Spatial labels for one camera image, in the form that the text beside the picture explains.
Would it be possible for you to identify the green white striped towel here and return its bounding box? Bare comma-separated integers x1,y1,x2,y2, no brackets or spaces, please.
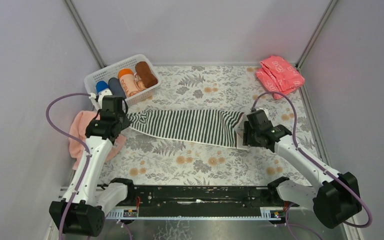
127,109,249,150

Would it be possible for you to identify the brown towel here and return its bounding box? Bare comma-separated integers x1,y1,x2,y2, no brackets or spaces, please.
135,61,158,88

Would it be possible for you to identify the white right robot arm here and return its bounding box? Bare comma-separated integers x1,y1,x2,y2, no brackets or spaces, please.
243,109,363,229

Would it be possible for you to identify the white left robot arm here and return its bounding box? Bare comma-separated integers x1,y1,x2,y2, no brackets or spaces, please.
45,95,136,240

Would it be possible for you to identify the grey rolled towel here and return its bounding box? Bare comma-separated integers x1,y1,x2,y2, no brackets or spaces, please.
108,77,127,99

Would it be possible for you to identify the pink towel under striped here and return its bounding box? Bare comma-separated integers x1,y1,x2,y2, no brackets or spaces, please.
68,110,127,170

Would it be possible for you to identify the blue rolled towel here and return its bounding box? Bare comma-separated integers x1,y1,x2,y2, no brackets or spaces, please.
95,80,110,95

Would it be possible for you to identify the orange rolled towel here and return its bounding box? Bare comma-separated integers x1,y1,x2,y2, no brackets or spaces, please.
117,68,141,97

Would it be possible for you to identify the beige patterned rolled towel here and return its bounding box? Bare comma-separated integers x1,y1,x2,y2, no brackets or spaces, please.
134,73,147,91

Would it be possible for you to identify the white plastic basket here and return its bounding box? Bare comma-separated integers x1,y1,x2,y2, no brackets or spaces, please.
84,54,162,110

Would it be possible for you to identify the floral patterned table mat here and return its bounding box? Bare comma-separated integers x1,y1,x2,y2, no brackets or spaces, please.
99,66,317,186

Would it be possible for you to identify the pink patterned folded towel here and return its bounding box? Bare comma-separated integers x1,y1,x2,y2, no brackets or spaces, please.
255,55,305,95

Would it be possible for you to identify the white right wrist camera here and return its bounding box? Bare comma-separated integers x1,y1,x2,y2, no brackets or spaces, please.
251,107,267,113

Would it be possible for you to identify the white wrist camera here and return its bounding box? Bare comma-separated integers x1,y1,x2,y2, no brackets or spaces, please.
251,107,267,113
88,88,113,110

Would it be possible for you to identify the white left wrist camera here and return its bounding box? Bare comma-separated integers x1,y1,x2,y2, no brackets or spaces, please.
88,88,113,110

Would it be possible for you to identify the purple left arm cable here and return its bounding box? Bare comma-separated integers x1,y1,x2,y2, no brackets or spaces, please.
45,93,95,240

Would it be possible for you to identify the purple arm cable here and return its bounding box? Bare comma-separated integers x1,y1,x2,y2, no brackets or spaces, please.
250,91,374,240
45,93,95,240

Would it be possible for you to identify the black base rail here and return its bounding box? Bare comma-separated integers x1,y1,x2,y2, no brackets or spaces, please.
115,185,289,220

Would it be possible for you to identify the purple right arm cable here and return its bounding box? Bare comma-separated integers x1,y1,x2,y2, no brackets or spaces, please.
250,91,374,240

